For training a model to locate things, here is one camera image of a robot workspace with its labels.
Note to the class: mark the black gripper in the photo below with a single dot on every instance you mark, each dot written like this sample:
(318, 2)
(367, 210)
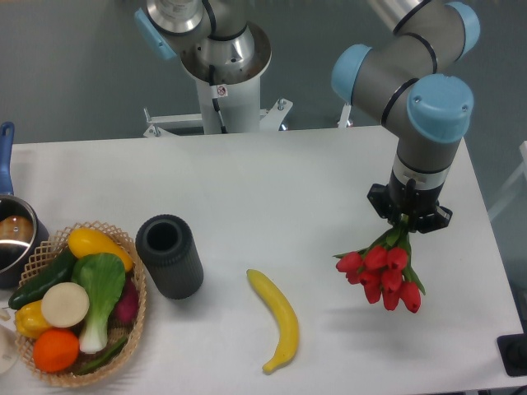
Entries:
(402, 201)

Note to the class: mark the red tulip bouquet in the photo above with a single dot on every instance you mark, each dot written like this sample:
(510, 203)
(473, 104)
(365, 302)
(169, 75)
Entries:
(384, 269)

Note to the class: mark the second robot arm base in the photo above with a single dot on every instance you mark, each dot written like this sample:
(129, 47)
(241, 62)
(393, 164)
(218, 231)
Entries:
(214, 40)

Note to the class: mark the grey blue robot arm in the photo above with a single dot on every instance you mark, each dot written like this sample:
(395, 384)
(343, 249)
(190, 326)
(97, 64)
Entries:
(403, 87)

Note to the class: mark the dark grey ribbed vase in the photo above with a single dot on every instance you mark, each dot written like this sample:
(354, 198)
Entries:
(166, 246)

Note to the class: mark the black device at table edge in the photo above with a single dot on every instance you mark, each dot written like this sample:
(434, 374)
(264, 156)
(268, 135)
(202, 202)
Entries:
(513, 353)

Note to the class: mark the yellow banana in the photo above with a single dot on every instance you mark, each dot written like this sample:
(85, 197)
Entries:
(285, 318)

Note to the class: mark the purple sweet potato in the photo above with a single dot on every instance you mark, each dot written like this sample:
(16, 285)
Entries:
(126, 309)

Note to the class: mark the green bok choy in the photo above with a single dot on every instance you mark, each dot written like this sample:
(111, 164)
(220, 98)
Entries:
(102, 276)

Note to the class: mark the yellow squash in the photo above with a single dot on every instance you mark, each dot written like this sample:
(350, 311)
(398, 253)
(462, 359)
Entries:
(85, 241)

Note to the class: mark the green bean pod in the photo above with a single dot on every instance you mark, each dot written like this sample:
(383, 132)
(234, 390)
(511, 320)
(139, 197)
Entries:
(103, 359)

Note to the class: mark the green cucumber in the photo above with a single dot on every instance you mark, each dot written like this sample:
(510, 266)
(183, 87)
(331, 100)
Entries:
(58, 271)

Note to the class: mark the white round radish slice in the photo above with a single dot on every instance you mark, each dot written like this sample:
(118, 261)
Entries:
(65, 305)

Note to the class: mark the woven wicker basket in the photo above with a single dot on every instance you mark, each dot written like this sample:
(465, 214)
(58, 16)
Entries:
(127, 335)

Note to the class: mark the orange fruit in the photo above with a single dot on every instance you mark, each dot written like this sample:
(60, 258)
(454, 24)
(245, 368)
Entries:
(55, 350)

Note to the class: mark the yellow bell pepper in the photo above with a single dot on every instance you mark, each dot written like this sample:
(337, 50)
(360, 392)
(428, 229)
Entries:
(30, 321)

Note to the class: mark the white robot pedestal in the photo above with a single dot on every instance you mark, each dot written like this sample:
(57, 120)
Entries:
(224, 109)

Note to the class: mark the blue handled saucepan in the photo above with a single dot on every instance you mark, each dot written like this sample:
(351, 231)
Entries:
(21, 229)

